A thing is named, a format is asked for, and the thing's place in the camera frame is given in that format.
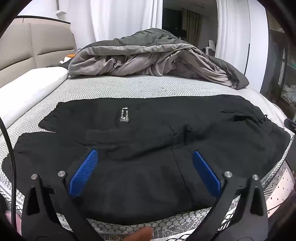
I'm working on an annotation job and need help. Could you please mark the black pants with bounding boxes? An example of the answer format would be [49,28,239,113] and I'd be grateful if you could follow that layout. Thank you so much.
[14,95,290,225]

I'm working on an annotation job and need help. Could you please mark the person's left hand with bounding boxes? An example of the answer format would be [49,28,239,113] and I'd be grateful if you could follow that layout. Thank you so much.
[128,226,153,241]

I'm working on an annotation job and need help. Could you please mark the honeycomb patterned mattress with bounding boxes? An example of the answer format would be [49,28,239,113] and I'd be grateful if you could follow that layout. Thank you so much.
[1,76,295,240]

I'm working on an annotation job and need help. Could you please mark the white pillow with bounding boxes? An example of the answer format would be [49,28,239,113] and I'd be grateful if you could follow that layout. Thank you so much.
[0,67,69,128]

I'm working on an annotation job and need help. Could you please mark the dark wooden shelf unit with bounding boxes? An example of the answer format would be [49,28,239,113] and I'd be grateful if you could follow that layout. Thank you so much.
[260,11,295,120]

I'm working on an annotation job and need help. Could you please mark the grey rumpled duvet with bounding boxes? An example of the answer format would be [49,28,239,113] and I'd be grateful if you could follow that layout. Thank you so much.
[68,28,249,90]

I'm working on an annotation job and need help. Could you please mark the beige upholstered headboard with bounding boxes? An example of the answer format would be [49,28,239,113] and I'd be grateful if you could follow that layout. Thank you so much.
[1,16,77,87]

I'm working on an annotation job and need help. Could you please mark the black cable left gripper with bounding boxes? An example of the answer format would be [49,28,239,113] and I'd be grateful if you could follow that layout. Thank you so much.
[0,116,17,229]

